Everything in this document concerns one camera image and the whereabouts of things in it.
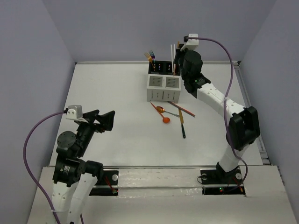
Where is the gold metal spoon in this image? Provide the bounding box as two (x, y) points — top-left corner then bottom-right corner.
(156, 106), (179, 118)

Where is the orange plastic spoon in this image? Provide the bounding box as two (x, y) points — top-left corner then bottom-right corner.
(150, 102), (171, 124)

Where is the yellow black handled knife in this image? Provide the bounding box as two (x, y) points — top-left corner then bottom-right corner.
(178, 109), (186, 139)

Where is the amber plastic fork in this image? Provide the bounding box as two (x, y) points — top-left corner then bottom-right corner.
(144, 52), (155, 68)

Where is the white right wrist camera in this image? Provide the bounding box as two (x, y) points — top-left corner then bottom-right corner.
(180, 34), (199, 51)

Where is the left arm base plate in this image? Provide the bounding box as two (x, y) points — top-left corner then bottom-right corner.
(89, 169), (119, 196)

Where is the black utensil caddy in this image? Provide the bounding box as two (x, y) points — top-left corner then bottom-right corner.
(148, 61), (180, 77)

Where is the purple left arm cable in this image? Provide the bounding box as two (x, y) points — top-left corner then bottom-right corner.
(22, 111), (85, 224)

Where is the orange red chopstick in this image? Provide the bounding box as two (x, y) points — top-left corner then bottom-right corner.
(168, 101), (196, 118)

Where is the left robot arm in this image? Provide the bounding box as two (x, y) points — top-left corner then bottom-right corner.
(51, 105), (115, 224)

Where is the iridescent rainbow metal fork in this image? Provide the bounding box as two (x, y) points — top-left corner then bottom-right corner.
(149, 50), (156, 67)

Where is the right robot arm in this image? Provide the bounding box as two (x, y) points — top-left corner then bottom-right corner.
(173, 44), (260, 183)

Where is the aluminium table rail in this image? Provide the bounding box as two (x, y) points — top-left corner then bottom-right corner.
(233, 61), (269, 165)

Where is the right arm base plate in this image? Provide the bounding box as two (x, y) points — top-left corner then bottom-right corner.
(197, 168), (246, 196)

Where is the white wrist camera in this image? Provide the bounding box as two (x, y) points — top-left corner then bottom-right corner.
(180, 34), (199, 51)
(66, 105), (83, 120)

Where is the white utensil caddy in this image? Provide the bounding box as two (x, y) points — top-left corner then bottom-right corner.
(146, 74), (182, 103)

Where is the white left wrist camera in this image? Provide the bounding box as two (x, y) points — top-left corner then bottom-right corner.
(66, 105), (83, 120)

